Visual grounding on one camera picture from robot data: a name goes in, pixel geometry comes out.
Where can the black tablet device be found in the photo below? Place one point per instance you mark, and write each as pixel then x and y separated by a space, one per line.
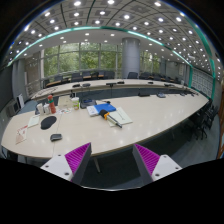
pixel 86 103

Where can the black and yellow handheld tool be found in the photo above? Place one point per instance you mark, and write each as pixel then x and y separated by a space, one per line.
pixel 106 115

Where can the white cup with green band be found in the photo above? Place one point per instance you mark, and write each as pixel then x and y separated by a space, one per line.
pixel 75 103

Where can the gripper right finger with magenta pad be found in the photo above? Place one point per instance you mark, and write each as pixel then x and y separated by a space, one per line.
pixel 152 166

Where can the red bottle with green cap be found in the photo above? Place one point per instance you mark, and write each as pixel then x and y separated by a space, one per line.
pixel 51 104

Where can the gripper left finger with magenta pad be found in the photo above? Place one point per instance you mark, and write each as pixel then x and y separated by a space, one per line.
pixel 70 166

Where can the white paper cup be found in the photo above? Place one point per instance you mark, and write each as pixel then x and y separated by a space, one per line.
pixel 40 108

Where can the blue folder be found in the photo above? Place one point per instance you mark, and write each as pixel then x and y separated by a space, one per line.
pixel 106 106

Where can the open white notebook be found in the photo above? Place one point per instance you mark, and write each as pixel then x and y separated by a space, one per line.
pixel 120 115

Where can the white paper sheet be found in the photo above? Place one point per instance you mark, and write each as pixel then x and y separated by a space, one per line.
pixel 34 120

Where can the black office chair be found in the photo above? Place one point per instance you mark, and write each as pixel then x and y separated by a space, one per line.
pixel 201 120

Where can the dark grey computer mouse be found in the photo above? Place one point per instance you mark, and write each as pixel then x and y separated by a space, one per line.
pixel 55 137

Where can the grey round pillar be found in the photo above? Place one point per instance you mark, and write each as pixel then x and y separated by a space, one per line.
pixel 130 56

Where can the black oval mouse pad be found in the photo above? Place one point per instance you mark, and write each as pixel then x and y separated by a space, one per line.
pixel 48 122

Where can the long curved rear conference desk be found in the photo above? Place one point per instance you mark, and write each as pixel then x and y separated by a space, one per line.
pixel 112 84

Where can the red and white leaflet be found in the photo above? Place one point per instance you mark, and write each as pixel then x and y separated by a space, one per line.
pixel 21 134

